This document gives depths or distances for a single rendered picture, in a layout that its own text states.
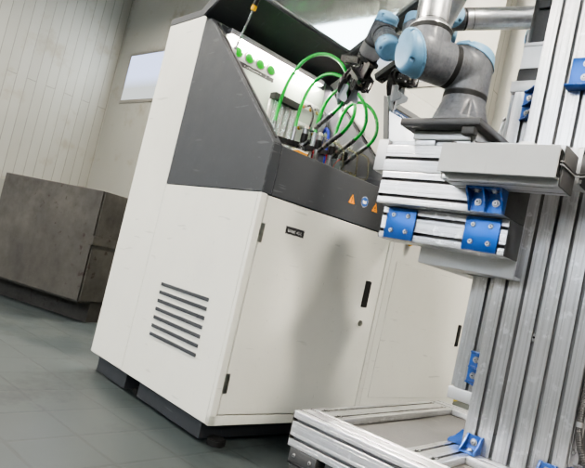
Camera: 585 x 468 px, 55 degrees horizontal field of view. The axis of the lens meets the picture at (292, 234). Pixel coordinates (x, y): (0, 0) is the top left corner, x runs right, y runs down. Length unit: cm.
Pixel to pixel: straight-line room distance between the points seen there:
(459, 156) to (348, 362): 105
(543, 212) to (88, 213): 259
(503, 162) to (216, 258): 95
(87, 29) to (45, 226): 622
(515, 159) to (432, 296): 129
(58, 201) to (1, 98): 539
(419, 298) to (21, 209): 254
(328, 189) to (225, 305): 53
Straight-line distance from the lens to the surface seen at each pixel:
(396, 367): 237
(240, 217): 177
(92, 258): 345
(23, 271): 379
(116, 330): 231
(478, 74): 158
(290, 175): 178
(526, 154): 128
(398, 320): 232
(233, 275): 174
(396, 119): 269
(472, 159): 132
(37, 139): 912
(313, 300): 192
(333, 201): 193
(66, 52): 940
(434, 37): 154
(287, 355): 190
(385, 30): 190
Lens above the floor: 59
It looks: 3 degrees up
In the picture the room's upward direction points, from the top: 13 degrees clockwise
